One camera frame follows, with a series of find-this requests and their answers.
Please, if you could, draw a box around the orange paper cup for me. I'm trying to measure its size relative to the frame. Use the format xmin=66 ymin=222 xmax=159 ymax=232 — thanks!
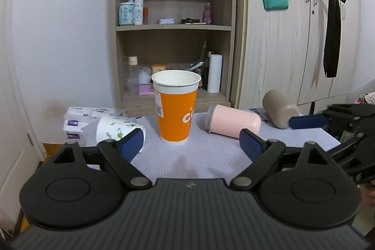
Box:
xmin=152 ymin=70 xmax=201 ymax=145

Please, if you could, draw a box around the beige plastic cup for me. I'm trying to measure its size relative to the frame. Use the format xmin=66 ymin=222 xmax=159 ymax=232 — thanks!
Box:
xmin=262 ymin=89 xmax=299 ymax=129

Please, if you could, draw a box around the white leaf-print paper cup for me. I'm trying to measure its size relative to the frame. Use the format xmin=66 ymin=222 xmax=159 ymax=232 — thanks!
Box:
xmin=96 ymin=114 xmax=146 ymax=152

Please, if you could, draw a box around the pink plastic cup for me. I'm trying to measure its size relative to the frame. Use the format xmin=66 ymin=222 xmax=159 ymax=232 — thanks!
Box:
xmin=204 ymin=105 xmax=262 ymax=138

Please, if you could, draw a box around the white tissue pack stack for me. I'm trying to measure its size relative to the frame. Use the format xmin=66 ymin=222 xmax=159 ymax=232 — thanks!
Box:
xmin=63 ymin=107 xmax=120 ymax=146

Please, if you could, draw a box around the clear bottle beige cap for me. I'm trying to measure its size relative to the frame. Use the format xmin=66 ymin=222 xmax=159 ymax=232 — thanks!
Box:
xmin=127 ymin=56 xmax=139 ymax=94

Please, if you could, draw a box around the pink flat box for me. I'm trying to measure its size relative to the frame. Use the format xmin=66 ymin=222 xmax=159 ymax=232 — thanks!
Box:
xmin=139 ymin=84 xmax=154 ymax=96

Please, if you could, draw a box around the wooden wardrobe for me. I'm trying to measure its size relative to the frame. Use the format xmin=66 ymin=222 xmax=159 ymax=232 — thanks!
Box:
xmin=230 ymin=0 xmax=359 ymax=113

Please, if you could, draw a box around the white tape roll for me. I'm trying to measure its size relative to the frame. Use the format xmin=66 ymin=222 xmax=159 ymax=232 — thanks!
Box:
xmin=139 ymin=67 xmax=152 ymax=85

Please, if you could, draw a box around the white paper towel roll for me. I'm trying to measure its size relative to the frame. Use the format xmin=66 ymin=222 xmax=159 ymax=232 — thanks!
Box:
xmin=207 ymin=55 xmax=222 ymax=93

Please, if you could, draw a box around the orange floral box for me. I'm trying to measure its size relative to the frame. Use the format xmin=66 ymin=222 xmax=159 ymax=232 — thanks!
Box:
xmin=152 ymin=63 xmax=166 ymax=74

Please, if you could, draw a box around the white door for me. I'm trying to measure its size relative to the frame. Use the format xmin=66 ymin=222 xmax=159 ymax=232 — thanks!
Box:
xmin=1 ymin=0 xmax=46 ymax=232

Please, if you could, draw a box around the black ribbon bow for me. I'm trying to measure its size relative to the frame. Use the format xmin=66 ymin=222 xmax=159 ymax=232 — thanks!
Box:
xmin=323 ymin=0 xmax=346 ymax=78

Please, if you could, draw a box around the pink small bottle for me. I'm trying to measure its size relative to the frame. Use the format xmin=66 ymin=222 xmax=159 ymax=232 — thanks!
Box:
xmin=202 ymin=3 xmax=212 ymax=25

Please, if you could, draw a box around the teal white wipes canister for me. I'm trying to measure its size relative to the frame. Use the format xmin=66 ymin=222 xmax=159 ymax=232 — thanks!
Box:
xmin=118 ymin=0 xmax=135 ymax=26

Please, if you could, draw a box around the red small bottle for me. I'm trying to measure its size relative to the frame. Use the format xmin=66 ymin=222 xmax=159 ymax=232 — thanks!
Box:
xmin=142 ymin=7 xmax=149 ymax=25

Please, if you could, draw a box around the white tube bottle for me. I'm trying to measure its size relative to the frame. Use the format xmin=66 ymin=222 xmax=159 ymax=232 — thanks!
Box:
xmin=134 ymin=0 xmax=144 ymax=25

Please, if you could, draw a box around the wooden shelf unit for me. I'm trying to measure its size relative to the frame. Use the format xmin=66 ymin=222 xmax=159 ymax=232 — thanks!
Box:
xmin=110 ymin=0 xmax=236 ymax=116

